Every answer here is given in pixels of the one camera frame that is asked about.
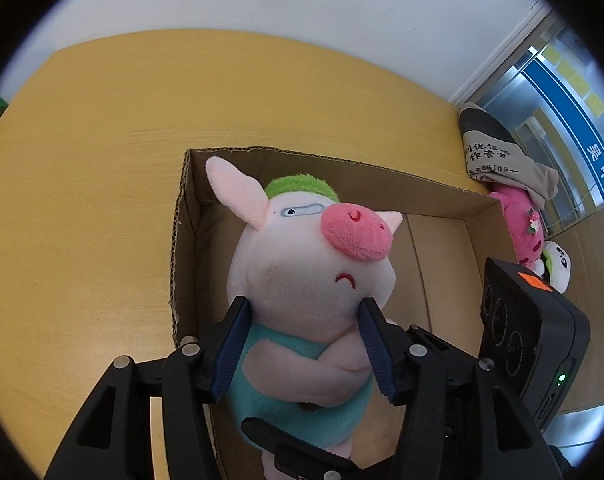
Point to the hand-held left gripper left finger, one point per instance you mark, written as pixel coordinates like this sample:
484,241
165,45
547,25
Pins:
232,350

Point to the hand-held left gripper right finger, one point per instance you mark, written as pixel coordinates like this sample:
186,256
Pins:
379,355

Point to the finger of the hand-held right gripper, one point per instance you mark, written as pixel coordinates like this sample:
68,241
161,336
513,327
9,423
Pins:
292,442

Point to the pink pig plush toy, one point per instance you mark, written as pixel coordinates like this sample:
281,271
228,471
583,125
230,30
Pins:
292,270

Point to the cardboard box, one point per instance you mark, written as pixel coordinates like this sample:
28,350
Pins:
432,200

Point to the white panda plush toy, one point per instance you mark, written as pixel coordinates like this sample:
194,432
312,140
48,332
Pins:
557,265

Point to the grey printed cloth bag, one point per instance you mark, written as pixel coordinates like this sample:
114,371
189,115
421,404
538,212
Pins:
492,160

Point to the blue banner strip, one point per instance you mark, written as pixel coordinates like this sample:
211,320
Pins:
582,120

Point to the row of yellow sticky notes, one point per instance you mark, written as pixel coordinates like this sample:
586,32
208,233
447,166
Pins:
577,80

